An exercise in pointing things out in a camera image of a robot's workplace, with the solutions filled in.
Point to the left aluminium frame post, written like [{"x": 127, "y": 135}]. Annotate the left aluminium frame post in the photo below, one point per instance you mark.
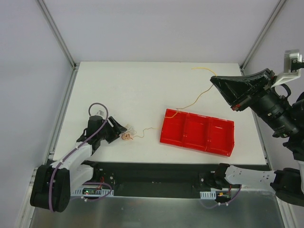
[{"x": 56, "y": 32}]

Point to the red three-compartment bin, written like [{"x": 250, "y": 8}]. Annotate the red three-compartment bin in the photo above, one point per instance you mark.
[{"x": 198, "y": 132}]

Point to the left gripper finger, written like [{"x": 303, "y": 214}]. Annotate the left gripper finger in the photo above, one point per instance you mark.
[
  {"x": 118, "y": 130},
  {"x": 115, "y": 124}
]

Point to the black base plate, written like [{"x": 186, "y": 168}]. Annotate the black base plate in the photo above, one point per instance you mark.
[{"x": 153, "y": 180}]

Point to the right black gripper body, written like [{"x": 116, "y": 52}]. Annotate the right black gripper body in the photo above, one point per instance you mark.
[{"x": 251, "y": 91}]

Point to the left white cable duct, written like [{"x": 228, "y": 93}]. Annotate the left white cable duct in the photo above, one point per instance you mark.
[{"x": 91, "y": 192}]

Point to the white cable duct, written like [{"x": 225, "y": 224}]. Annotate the white cable duct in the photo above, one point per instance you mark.
[
  {"x": 91, "y": 192},
  {"x": 208, "y": 195}
]

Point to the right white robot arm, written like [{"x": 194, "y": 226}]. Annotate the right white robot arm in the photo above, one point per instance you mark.
[{"x": 266, "y": 94}]

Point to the right white cable duct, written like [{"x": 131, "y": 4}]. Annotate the right white cable duct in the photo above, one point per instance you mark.
[{"x": 208, "y": 195}]

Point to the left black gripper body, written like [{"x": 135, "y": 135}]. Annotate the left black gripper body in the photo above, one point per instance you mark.
[{"x": 109, "y": 131}]

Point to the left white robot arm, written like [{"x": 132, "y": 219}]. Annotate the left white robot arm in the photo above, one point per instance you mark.
[{"x": 54, "y": 183}]

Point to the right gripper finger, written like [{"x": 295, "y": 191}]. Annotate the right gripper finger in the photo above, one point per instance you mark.
[
  {"x": 263, "y": 75},
  {"x": 235, "y": 93}
]

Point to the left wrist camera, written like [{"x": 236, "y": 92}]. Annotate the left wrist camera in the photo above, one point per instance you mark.
[{"x": 100, "y": 113}]

